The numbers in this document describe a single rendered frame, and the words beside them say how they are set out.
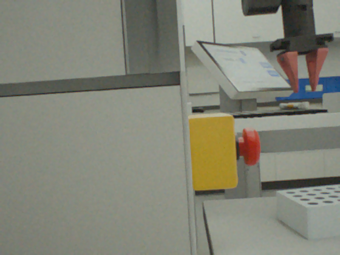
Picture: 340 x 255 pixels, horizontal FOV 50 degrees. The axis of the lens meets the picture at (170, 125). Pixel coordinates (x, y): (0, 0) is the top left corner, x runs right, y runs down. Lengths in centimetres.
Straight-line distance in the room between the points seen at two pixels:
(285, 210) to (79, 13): 36
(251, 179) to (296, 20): 117
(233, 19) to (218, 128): 381
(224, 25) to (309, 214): 372
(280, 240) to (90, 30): 32
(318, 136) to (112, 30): 44
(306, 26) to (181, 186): 53
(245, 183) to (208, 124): 141
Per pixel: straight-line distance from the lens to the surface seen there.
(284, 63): 75
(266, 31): 419
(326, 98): 89
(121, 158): 25
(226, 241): 46
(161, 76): 25
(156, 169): 25
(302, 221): 47
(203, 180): 35
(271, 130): 60
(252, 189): 180
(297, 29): 72
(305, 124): 62
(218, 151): 35
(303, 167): 396
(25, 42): 27
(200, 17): 409
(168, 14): 25
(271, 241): 46
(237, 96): 151
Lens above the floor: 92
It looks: 3 degrees down
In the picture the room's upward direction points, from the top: 4 degrees counter-clockwise
